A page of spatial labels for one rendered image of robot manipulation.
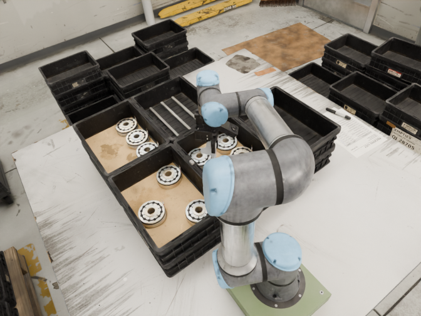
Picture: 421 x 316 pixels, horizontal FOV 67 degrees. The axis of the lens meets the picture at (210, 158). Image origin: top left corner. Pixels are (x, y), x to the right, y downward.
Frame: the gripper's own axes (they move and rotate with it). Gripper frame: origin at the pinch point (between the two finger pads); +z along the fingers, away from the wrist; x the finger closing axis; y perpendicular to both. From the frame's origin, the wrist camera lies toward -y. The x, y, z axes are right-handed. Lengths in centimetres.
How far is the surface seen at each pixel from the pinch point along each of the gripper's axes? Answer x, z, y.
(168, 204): 18.8, 12.3, 16.4
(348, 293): 39, 23, -52
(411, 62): -143, 35, -122
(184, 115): -34.3, 11.1, 21.6
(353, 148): -31, 21, -62
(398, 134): -73, 45, -101
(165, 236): 32.3, 12.6, 13.8
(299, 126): -30.5, 9.0, -34.6
